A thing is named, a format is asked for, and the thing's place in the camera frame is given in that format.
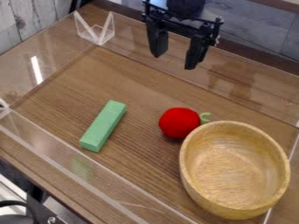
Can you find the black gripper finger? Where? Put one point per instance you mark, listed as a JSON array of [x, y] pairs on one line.
[[196, 52], [157, 37]]

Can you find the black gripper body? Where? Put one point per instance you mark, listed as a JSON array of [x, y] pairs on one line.
[[184, 17]]

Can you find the red plush fruit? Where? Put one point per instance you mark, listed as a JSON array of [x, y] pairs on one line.
[[178, 121]]

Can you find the wooden bowl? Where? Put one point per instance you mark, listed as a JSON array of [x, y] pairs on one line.
[[234, 169]]

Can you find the green rectangular block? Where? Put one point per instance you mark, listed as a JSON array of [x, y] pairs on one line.
[[102, 125]]

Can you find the clear acrylic corner bracket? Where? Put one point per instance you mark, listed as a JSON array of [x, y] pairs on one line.
[[94, 34]]

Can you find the clear acrylic enclosure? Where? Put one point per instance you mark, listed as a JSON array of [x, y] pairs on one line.
[[57, 80]]

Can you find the black clamp bracket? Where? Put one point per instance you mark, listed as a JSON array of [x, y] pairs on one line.
[[42, 214]]

